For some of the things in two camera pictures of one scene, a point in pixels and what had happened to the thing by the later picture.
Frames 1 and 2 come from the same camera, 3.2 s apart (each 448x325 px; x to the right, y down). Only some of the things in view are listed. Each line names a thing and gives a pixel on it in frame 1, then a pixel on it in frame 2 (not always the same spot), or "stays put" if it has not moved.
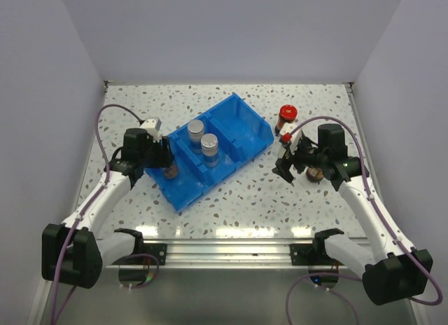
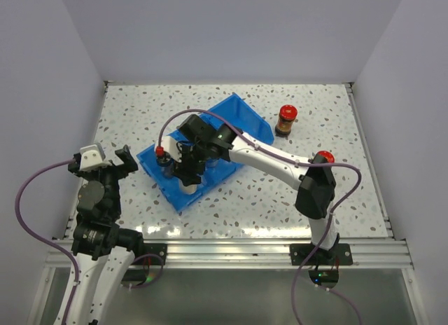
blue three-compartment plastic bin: (243, 132) stays put
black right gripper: (282, 169) → (182, 170)
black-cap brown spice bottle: (171, 173) stays put
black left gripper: (164, 158) → (128, 164)
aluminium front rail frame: (213, 253) stays put
